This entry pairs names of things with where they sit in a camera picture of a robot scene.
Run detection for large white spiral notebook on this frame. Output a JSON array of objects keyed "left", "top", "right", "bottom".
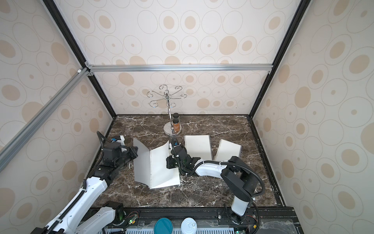
[{"left": 150, "top": 141, "right": 180, "bottom": 189}]

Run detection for torn lined paper sheet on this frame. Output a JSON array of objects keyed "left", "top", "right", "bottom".
[{"left": 133, "top": 138, "right": 151, "bottom": 188}]

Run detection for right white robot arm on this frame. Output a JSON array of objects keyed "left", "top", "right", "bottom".
[{"left": 166, "top": 143, "right": 265, "bottom": 217}]

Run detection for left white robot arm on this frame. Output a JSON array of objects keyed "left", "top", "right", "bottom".
[{"left": 32, "top": 142, "right": 138, "bottom": 234}]

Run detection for brown spice bottle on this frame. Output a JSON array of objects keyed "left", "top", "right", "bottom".
[{"left": 172, "top": 118, "right": 181, "bottom": 134}]

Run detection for chrome hook stand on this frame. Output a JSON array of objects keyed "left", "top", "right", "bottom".
[{"left": 146, "top": 84, "right": 187, "bottom": 137}]

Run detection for white round lid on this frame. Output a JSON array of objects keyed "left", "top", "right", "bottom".
[{"left": 181, "top": 217, "right": 198, "bottom": 234}]

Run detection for teal round lid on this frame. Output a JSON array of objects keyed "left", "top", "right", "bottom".
[{"left": 153, "top": 217, "right": 173, "bottom": 234}]

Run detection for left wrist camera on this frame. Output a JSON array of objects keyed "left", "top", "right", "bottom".
[{"left": 99, "top": 135, "right": 126, "bottom": 161}]

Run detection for horizontal aluminium rail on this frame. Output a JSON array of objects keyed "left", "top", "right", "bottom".
[{"left": 88, "top": 63, "right": 273, "bottom": 72}]

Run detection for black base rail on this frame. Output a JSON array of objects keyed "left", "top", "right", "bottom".
[{"left": 52, "top": 206, "right": 304, "bottom": 234}]

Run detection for diagonal aluminium rail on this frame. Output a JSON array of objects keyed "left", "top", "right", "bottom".
[{"left": 1, "top": 67, "right": 88, "bottom": 170}]

